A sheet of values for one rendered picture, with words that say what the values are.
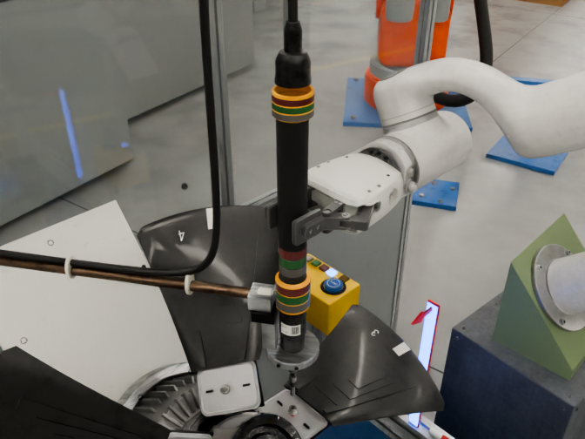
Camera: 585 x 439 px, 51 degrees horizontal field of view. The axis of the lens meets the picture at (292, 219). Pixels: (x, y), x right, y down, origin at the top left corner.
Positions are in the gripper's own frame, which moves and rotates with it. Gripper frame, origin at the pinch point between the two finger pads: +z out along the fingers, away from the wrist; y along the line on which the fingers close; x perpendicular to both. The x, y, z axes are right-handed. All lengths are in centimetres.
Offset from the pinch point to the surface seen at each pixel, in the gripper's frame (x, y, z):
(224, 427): -28.2, 1.4, 11.0
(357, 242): -88, 70, -100
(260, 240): -12.7, 13.1, -6.3
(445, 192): -149, 122, -246
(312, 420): -34.0, -2.7, -1.6
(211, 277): -16.3, 15.1, 1.6
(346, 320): -33.6, 7.7, -20.4
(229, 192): -44, 70, -44
